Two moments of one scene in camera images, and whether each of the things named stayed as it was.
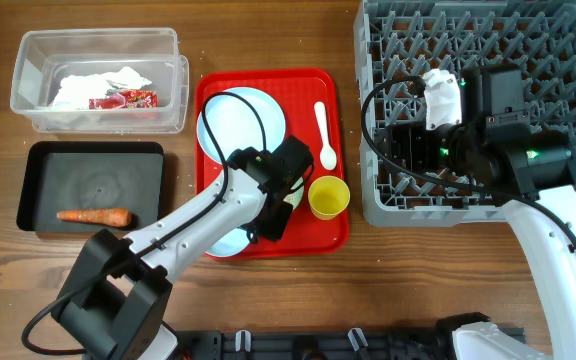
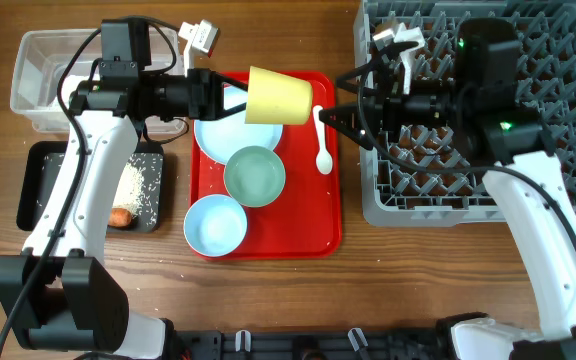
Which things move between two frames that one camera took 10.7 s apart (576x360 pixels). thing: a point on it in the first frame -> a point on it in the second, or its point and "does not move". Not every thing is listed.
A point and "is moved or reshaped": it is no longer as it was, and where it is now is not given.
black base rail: [383, 345] does not move
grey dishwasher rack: [561, 47] does not move
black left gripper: [275, 231] -> [202, 80]
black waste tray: [61, 176] does not move
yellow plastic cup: [328, 196] -> [273, 98]
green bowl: [295, 197] is moved or reshaped
